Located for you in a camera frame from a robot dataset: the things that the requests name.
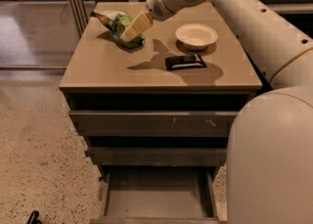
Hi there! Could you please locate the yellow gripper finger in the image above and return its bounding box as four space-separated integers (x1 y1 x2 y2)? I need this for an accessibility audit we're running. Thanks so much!
120 12 154 42

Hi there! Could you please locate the bottom grey open drawer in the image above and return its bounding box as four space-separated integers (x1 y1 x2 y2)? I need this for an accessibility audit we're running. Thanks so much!
90 166 227 224

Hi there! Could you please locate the green rice chip bag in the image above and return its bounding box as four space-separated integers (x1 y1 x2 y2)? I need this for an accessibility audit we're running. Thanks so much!
90 11 145 49

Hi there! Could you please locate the grey drawer cabinet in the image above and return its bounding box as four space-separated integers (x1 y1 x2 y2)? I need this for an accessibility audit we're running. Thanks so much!
58 1 263 224

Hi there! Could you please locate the black object on floor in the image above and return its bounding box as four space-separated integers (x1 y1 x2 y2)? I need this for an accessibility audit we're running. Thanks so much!
26 210 42 224

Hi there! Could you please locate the white paper bowl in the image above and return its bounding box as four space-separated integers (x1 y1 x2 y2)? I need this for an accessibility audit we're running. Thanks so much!
175 23 218 51

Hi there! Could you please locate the black snack bar packet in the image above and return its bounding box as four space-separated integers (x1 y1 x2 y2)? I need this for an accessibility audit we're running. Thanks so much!
165 54 206 70

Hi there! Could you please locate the top grey drawer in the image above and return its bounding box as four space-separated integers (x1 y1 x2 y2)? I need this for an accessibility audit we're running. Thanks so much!
69 111 237 137

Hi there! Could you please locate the middle grey drawer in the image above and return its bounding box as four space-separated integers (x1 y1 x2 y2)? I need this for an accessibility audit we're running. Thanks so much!
86 147 226 166

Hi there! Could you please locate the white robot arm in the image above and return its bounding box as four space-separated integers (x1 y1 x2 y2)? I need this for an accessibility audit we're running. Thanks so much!
123 0 313 224

